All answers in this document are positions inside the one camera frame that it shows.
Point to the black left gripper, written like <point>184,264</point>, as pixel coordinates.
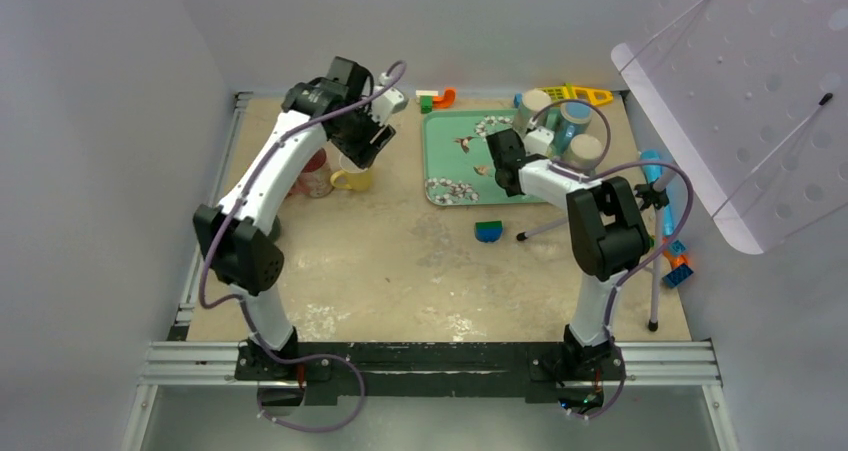
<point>363,153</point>

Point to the yellow mug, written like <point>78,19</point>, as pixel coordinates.
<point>352,178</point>

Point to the pink glass mug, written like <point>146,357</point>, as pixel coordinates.
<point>314,179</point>

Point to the floral cream mug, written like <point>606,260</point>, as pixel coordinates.
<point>528,104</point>

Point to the blue-bottom mug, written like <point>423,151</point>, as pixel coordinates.
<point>573,119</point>

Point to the seahorse cream mug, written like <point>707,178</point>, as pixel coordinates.
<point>584,152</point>

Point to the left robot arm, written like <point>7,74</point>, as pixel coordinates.
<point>350,108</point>

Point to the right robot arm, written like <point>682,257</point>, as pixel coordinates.
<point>607,233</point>

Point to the orange green toy blocks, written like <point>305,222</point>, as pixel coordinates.
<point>430,100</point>

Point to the teal floral tray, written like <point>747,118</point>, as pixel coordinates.
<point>458,167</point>

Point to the blue green toy block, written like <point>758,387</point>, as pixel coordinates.
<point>488,231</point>

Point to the yellow toy phone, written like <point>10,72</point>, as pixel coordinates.
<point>595,96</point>

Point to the tripod stand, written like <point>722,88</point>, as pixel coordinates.
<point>660,240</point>

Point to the coloured lego bricks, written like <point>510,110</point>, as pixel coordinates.
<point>679,267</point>

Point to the white perforated panel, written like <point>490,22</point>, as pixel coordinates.
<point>750,99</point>

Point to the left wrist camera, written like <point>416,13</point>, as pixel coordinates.
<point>390,101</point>

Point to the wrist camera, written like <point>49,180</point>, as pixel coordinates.
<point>538,142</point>
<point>390,101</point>

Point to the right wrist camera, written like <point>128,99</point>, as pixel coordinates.
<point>538,142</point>

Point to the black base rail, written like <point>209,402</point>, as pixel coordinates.
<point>525,370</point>

